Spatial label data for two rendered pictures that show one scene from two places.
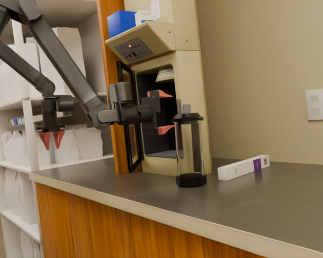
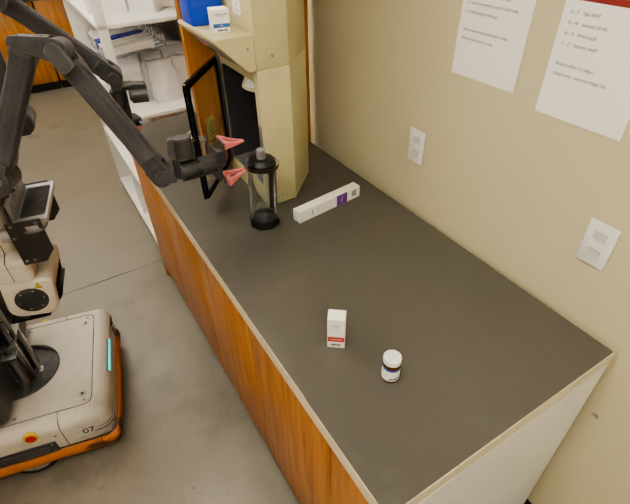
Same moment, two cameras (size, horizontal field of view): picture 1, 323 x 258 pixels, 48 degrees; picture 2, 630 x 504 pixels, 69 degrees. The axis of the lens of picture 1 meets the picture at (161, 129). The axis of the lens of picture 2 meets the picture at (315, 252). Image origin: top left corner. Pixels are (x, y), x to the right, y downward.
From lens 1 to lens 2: 0.72 m
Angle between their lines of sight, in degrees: 36
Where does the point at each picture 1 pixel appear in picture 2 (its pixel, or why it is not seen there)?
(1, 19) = (28, 69)
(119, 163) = not seen: hidden behind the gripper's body
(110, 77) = (191, 60)
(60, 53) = (105, 108)
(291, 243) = (281, 363)
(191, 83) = (276, 107)
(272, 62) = (388, 73)
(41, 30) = (79, 81)
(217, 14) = not seen: outside the picture
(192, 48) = (279, 64)
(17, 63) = not seen: hidden behind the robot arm
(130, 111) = (191, 170)
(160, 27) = (234, 46)
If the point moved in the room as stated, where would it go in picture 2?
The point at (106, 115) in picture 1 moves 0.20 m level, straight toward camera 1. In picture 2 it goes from (164, 177) to (149, 217)
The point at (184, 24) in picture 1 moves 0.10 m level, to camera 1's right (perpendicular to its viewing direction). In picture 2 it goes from (270, 33) to (305, 33)
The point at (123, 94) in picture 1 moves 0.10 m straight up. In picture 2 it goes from (182, 153) to (174, 118)
